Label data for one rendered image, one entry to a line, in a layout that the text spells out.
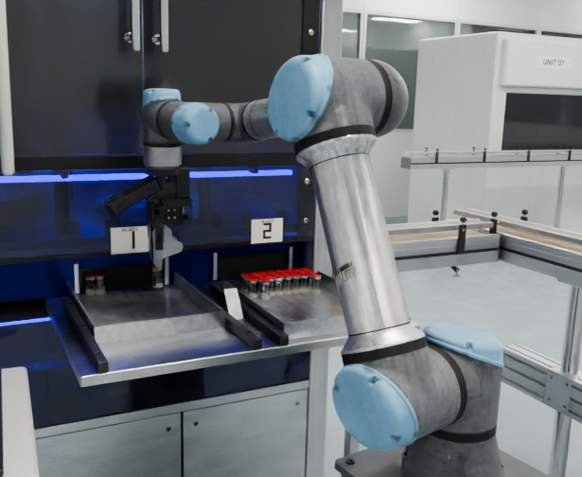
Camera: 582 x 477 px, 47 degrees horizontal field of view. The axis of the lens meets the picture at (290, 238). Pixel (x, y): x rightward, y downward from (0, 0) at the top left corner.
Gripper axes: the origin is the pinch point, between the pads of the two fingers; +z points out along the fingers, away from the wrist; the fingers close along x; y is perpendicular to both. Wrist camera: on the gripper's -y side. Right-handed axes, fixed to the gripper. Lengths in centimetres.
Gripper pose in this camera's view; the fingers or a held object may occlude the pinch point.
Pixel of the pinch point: (154, 262)
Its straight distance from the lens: 142.9
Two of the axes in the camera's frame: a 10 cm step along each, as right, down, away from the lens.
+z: -0.3, 9.7, 2.5
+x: -3.9, -2.4, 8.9
